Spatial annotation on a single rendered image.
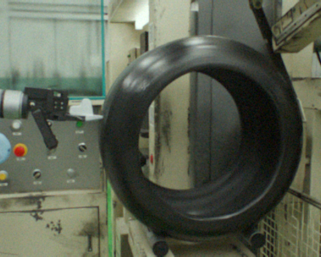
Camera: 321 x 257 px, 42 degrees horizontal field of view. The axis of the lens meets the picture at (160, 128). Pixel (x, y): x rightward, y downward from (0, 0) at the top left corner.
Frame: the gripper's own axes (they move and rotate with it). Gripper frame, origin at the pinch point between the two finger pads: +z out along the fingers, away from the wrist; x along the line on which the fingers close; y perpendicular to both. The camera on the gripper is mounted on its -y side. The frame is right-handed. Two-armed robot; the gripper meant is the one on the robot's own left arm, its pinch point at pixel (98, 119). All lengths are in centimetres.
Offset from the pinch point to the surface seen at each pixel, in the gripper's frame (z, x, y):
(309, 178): 80, 21, -18
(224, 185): 45, 15, -20
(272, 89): 44.5, -12.1, 13.0
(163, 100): 23.4, 26.0, 5.9
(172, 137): 28.0, 26.0, -6.7
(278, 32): 58, 15, 32
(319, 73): 653, 941, 88
